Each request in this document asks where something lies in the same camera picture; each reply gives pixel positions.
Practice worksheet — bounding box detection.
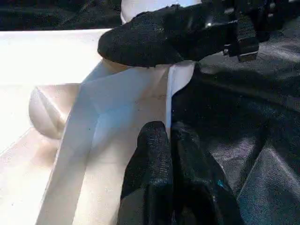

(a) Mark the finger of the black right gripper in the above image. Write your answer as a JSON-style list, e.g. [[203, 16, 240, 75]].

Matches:
[[97, 4, 237, 68]]

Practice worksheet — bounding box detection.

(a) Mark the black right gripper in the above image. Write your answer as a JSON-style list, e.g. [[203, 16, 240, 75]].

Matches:
[[202, 0, 300, 63]]

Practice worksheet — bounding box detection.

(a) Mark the white plastic table leg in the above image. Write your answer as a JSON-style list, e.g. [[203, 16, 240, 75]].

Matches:
[[120, 0, 203, 25]]

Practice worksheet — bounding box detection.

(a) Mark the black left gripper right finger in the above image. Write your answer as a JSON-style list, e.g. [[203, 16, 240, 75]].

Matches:
[[170, 121, 245, 225]]

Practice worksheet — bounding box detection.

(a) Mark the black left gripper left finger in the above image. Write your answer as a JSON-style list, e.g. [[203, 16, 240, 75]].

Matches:
[[117, 121, 175, 225]]

